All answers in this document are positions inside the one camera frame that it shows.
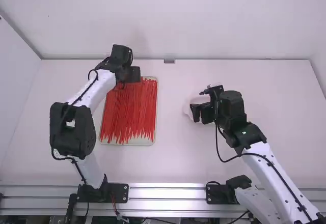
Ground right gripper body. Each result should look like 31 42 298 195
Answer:
201 91 221 123

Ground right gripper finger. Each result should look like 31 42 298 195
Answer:
190 102 202 123
201 106 214 126

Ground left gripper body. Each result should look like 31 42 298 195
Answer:
121 66 142 84

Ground white dish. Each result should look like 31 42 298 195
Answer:
181 95 204 121

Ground pale tray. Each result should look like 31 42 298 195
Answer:
98 75 159 147

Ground silver rails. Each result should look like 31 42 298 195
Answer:
0 182 326 218

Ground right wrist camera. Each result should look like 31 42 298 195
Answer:
200 82 225 97

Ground black cable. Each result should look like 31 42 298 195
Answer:
214 122 242 163

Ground row of orange cable ties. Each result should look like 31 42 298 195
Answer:
99 77 158 145

